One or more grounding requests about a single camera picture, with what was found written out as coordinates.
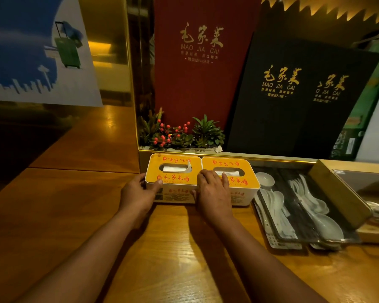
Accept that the gold metal partition frame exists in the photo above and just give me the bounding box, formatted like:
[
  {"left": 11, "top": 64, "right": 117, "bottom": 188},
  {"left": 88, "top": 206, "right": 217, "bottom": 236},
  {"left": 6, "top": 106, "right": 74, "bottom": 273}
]
[{"left": 124, "top": 0, "right": 318, "bottom": 174}]

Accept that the person's left hand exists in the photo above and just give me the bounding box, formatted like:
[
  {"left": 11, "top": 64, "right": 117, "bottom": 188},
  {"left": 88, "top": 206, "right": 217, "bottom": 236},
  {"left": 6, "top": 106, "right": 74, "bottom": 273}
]
[{"left": 118, "top": 173, "right": 163, "bottom": 225}]

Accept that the artificial red berry sprig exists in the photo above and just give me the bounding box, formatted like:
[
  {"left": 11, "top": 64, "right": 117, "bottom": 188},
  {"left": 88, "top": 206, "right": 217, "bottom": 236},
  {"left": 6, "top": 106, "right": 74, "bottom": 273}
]
[{"left": 152, "top": 119, "right": 192, "bottom": 150}]

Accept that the wooden cutlery box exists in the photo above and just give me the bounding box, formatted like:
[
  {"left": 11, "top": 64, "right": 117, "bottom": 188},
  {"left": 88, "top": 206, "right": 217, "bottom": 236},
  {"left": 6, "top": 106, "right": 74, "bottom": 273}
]
[{"left": 308, "top": 159, "right": 379, "bottom": 245}]

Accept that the artificial green succulent plant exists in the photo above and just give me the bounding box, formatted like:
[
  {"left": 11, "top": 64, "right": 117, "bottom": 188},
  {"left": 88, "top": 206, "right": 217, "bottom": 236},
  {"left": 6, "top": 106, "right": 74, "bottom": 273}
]
[{"left": 138, "top": 107, "right": 165, "bottom": 149}]

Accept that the small white ceramic bowl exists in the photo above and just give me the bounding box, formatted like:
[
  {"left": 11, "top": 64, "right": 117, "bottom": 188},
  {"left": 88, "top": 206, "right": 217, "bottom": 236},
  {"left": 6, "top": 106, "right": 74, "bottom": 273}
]
[{"left": 255, "top": 172, "right": 275, "bottom": 190}]

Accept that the person's right hand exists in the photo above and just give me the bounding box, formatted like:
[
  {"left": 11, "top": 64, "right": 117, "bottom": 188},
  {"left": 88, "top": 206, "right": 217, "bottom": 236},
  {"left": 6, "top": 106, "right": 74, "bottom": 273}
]
[{"left": 192, "top": 169, "right": 237, "bottom": 226}]

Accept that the black menu book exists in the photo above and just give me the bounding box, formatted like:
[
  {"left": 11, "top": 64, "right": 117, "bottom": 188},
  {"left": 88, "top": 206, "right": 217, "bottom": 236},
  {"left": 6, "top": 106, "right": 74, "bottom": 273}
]
[
  {"left": 224, "top": 31, "right": 345, "bottom": 157},
  {"left": 295, "top": 44, "right": 379, "bottom": 159}
]

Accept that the artificial green leafy plant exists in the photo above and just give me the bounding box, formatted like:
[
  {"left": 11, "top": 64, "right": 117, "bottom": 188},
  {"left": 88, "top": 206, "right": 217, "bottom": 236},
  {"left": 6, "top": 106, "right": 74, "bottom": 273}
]
[{"left": 191, "top": 115, "right": 226, "bottom": 149}]

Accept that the green cardboard box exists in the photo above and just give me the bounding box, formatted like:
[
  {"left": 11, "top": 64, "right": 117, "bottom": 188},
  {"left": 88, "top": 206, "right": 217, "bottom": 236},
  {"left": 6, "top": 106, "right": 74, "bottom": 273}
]
[{"left": 330, "top": 38, "right": 379, "bottom": 161}]

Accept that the person's left forearm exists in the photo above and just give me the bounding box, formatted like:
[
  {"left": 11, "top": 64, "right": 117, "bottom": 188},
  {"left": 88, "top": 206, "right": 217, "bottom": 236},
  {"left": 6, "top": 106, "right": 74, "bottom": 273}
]
[{"left": 15, "top": 209, "right": 153, "bottom": 303}]

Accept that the blue and white poster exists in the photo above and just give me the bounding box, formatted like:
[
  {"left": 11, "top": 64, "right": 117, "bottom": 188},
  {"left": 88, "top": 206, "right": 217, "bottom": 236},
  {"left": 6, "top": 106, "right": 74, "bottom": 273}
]
[{"left": 0, "top": 0, "right": 103, "bottom": 108}]

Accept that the yellow and white tissue box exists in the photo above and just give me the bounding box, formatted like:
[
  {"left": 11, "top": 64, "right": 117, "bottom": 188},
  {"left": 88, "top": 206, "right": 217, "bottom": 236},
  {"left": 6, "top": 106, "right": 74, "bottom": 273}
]
[
  {"left": 145, "top": 153, "right": 203, "bottom": 205},
  {"left": 201, "top": 157, "right": 261, "bottom": 207}
]

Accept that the pile of white ceramic spoons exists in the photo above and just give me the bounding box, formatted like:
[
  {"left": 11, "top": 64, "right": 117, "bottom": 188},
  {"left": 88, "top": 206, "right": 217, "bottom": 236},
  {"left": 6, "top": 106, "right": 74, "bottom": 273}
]
[{"left": 258, "top": 174, "right": 345, "bottom": 242}]

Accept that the red menu book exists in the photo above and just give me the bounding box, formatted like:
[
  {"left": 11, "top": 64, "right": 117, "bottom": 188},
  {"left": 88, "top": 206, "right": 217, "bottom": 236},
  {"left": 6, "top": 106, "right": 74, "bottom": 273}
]
[{"left": 153, "top": 0, "right": 262, "bottom": 131}]

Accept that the white perforated plastic tray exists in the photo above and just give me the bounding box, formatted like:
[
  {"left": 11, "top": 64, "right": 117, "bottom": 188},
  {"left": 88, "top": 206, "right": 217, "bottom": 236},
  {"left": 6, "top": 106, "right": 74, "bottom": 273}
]
[{"left": 253, "top": 193, "right": 304, "bottom": 250}]

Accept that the person's right forearm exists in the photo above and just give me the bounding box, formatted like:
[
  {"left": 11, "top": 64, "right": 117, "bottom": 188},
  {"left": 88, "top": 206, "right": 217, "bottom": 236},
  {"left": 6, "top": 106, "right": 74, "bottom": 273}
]
[{"left": 208, "top": 214, "right": 330, "bottom": 303}]

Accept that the metal tray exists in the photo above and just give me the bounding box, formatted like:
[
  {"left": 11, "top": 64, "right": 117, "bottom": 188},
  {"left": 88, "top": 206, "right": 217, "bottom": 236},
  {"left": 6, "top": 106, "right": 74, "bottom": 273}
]
[{"left": 252, "top": 169, "right": 362, "bottom": 245}]

